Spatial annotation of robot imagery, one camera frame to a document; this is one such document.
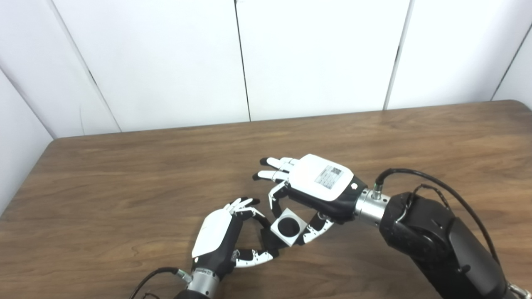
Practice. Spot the white square piece with hole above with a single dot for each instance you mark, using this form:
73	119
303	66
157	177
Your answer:
287	212

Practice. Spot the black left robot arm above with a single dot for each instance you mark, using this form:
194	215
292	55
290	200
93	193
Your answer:
189	295

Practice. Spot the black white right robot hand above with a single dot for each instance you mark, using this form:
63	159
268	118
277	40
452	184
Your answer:
316	178

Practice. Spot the black peg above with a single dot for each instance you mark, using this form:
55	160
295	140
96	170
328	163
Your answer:
268	241

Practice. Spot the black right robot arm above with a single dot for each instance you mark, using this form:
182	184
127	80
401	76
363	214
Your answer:
432	245

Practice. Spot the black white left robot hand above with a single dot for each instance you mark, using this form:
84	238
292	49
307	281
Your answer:
214	236

